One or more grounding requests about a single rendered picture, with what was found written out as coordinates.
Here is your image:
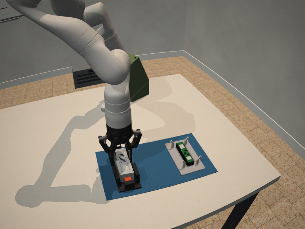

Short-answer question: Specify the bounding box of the grey rectangular cover with black slots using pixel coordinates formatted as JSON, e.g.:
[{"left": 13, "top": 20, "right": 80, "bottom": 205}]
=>
[{"left": 115, "top": 148, "right": 134, "bottom": 182}]

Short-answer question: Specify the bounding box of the blue flat mat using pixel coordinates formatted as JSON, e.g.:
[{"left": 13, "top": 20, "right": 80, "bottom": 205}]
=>
[{"left": 95, "top": 133, "right": 218, "bottom": 201}]

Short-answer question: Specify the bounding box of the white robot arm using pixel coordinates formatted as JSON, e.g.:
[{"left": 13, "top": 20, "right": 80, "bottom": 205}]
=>
[{"left": 6, "top": 0, "right": 132, "bottom": 129}]

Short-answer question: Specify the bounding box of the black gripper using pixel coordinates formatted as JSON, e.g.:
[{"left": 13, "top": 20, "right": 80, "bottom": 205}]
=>
[{"left": 98, "top": 123, "right": 142, "bottom": 161}]

